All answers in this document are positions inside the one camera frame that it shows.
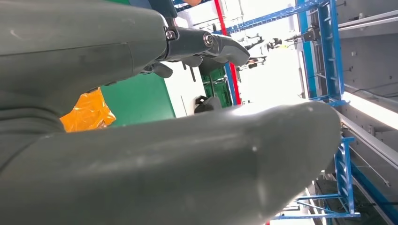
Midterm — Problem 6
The green table mat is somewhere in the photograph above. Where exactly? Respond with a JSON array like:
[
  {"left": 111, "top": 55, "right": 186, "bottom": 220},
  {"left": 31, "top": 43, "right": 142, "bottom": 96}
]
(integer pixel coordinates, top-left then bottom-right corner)
[{"left": 100, "top": 73, "right": 176, "bottom": 128}]

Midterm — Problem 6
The yellow plastic sheet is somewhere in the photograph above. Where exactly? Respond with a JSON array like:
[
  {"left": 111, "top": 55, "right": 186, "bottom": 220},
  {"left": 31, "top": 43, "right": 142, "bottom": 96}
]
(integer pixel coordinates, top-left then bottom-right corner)
[{"left": 60, "top": 87, "right": 116, "bottom": 134}]

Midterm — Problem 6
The green plastic crate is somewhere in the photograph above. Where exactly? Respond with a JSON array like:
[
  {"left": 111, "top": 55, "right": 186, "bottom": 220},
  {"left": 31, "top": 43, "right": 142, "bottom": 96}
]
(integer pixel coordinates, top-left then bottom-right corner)
[{"left": 200, "top": 63, "right": 234, "bottom": 108}]

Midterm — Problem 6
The blue metal rack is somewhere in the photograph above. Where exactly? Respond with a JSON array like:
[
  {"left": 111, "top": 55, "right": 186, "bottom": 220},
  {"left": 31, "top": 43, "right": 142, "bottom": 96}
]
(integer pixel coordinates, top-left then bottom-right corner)
[{"left": 270, "top": 136, "right": 361, "bottom": 221}]

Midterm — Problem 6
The blue steel column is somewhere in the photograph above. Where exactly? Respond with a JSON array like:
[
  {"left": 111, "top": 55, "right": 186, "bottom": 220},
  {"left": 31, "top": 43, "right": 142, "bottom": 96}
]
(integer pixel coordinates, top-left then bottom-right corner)
[{"left": 297, "top": 0, "right": 346, "bottom": 104}]

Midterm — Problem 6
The ceiling light strip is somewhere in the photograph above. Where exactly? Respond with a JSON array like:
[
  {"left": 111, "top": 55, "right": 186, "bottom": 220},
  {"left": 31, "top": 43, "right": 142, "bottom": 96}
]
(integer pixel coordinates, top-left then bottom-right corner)
[{"left": 342, "top": 91, "right": 398, "bottom": 131}]

